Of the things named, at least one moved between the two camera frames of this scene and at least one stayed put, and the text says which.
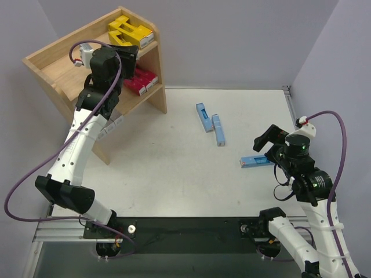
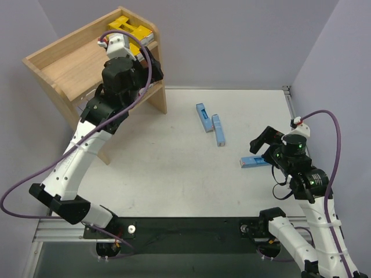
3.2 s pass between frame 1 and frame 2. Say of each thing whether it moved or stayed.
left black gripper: moved
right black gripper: stayed
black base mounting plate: stayed
